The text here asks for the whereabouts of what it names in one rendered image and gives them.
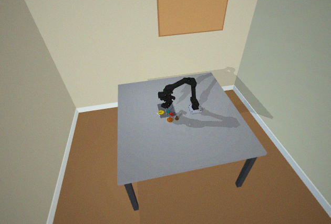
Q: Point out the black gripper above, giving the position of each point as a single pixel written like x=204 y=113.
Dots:
x=168 y=102

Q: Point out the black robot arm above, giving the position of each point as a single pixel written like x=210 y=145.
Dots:
x=168 y=90

